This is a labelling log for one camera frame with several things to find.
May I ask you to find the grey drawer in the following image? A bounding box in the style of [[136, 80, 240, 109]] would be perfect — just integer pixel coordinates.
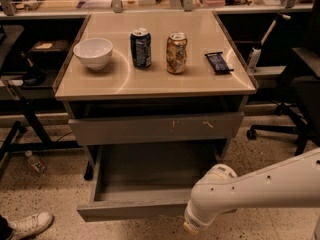
[[77, 141, 217, 222], [69, 112, 244, 145]]

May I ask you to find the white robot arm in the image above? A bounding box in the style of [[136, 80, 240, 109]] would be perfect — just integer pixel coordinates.
[[184, 148, 320, 234]]

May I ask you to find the grey top drawer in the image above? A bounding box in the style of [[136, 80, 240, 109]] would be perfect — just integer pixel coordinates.
[[69, 112, 244, 145]]

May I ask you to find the grey drawer cabinet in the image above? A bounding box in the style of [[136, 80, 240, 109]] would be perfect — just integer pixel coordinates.
[[52, 9, 258, 182]]

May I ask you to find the white robot body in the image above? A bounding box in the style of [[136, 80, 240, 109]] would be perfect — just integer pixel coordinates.
[[311, 217, 320, 240]]

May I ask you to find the plastic water bottle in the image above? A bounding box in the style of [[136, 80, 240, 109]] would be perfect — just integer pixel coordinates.
[[25, 150, 46, 173]]

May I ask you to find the white sneaker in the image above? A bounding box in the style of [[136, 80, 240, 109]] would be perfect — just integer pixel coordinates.
[[6, 212, 54, 240]]

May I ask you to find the black office chair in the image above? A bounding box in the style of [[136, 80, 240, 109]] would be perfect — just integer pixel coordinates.
[[246, 0, 320, 155]]

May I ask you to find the dark blue snack bar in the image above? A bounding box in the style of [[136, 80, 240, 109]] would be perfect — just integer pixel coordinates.
[[205, 52, 233, 74]]

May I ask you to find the gold soda can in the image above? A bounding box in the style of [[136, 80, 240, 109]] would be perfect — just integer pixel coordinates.
[[166, 32, 188, 74]]

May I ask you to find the dark blue soda can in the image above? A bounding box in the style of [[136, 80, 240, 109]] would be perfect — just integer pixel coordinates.
[[130, 28, 151, 68]]

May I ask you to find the white bowl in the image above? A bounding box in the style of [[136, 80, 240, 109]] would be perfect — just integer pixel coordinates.
[[73, 38, 113, 70]]

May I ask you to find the black joystick device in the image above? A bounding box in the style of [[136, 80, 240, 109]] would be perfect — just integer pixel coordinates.
[[20, 51, 46, 86]]

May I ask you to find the dark box with label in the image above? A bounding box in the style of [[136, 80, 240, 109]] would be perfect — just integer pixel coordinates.
[[29, 39, 70, 60]]

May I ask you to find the black desk frame left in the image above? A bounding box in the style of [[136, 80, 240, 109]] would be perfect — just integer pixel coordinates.
[[0, 24, 83, 178]]

